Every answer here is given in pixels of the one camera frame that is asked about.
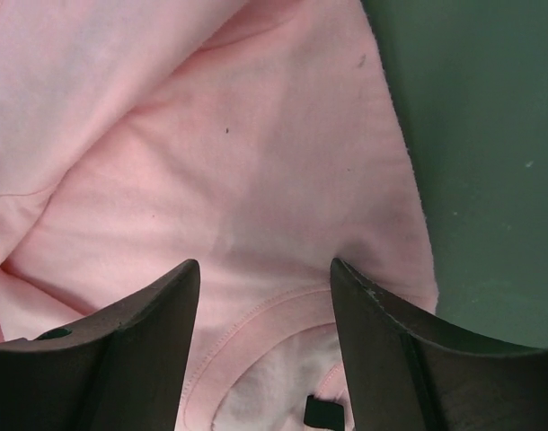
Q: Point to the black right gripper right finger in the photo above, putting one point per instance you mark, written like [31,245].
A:
[407,369]

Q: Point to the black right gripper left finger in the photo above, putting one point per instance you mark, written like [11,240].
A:
[121,368]

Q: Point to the pink t shirt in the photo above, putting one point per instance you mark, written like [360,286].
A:
[256,137]

